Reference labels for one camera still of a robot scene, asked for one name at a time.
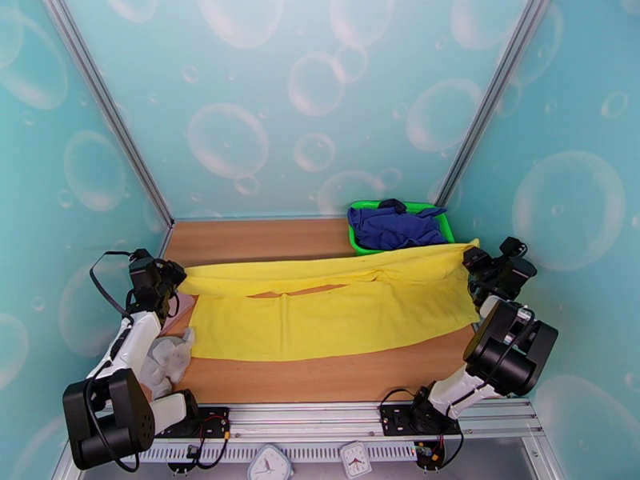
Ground green plastic basket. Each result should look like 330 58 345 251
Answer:
347 201 456 257

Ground yellow trousers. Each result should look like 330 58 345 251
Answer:
179 238 482 363

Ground blue trousers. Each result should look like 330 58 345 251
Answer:
347 198 450 252

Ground small pink item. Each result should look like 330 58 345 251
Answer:
167 292 197 332

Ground white crumpled cloth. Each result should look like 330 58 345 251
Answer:
142 327 196 400

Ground white rounded clock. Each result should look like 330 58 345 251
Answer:
248 444 295 480

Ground white square clock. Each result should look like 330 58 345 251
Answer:
339 441 374 478

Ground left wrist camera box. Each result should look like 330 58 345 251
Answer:
129 248 156 290

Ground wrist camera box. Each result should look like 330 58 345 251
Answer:
499 237 527 260
129 248 156 290

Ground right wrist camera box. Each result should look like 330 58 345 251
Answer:
499 237 527 260

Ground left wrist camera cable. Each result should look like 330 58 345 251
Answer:
89 250 146 321

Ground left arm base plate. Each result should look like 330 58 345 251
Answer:
154 406 232 440

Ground black red power wires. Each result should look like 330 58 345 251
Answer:
187 415 232 470
414 426 463 470

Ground aluminium frame post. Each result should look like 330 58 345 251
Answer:
433 0 556 222
38 0 174 229

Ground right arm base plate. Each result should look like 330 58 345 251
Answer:
378 404 461 437

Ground aluminium frame rail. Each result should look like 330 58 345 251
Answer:
70 399 543 445

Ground white slotted cable duct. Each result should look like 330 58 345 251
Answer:
145 442 421 464

